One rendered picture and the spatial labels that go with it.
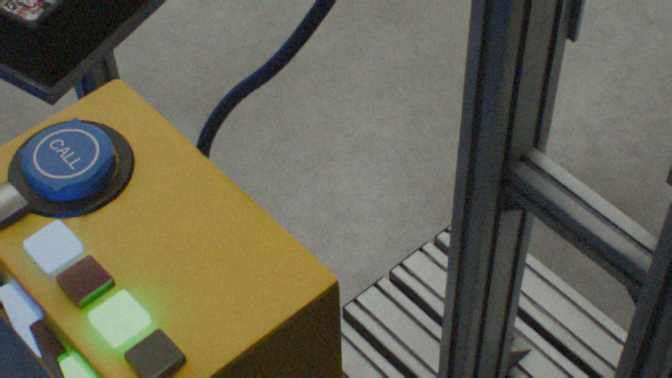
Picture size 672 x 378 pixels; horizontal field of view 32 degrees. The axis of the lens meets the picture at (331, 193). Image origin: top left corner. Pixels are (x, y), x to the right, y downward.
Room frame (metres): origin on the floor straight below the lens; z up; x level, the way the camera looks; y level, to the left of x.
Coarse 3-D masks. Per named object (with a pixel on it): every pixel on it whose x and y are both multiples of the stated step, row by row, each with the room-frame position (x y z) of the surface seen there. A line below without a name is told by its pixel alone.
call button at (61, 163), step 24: (72, 120) 0.35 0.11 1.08; (48, 144) 0.34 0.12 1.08; (72, 144) 0.34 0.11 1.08; (96, 144) 0.34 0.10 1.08; (24, 168) 0.32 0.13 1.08; (48, 168) 0.32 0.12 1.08; (72, 168) 0.32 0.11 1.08; (96, 168) 0.32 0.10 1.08; (48, 192) 0.31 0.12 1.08; (72, 192) 0.31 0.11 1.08; (96, 192) 0.32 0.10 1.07
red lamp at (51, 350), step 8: (32, 328) 0.26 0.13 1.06; (40, 328) 0.26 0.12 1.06; (32, 336) 0.26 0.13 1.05; (40, 336) 0.25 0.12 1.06; (48, 336) 0.25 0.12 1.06; (40, 344) 0.25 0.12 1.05; (48, 344) 0.25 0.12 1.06; (56, 344) 0.25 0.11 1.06; (40, 352) 0.26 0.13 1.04; (48, 352) 0.25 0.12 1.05; (56, 352) 0.25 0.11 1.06; (64, 352) 0.25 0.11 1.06; (48, 360) 0.25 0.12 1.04; (56, 360) 0.24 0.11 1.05; (48, 368) 0.26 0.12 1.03; (56, 368) 0.25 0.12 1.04; (56, 376) 0.25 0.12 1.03; (64, 376) 0.24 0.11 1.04
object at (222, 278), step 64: (128, 128) 0.35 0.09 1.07; (128, 192) 0.32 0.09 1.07; (192, 192) 0.31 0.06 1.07; (0, 256) 0.29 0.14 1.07; (128, 256) 0.28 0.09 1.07; (192, 256) 0.28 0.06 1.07; (256, 256) 0.28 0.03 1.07; (64, 320) 0.25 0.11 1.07; (192, 320) 0.25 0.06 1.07; (256, 320) 0.25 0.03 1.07; (320, 320) 0.26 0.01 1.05
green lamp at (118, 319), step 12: (108, 300) 0.26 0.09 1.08; (120, 300) 0.26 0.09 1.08; (132, 300) 0.26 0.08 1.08; (96, 312) 0.25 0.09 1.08; (108, 312) 0.25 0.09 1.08; (120, 312) 0.25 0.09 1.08; (132, 312) 0.25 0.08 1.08; (144, 312) 0.25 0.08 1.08; (96, 324) 0.25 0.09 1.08; (108, 324) 0.25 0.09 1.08; (120, 324) 0.25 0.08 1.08; (132, 324) 0.25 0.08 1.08; (144, 324) 0.25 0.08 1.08; (108, 336) 0.24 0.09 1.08; (120, 336) 0.24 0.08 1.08
